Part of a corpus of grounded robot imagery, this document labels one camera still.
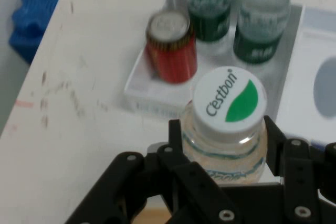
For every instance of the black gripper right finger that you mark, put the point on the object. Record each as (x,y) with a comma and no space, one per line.
(299,161)

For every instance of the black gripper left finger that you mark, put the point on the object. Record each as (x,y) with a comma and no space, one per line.
(126,166)

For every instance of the clear water bottle green label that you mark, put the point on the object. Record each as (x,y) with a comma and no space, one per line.
(210,22)
(228,98)
(260,43)

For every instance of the white and blue cardboard box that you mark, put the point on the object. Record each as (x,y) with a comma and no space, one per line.
(296,77)

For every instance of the red drink can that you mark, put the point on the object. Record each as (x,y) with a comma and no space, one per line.
(170,56)

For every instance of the dark blue foam mat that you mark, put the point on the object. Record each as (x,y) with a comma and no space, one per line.
(34,24)

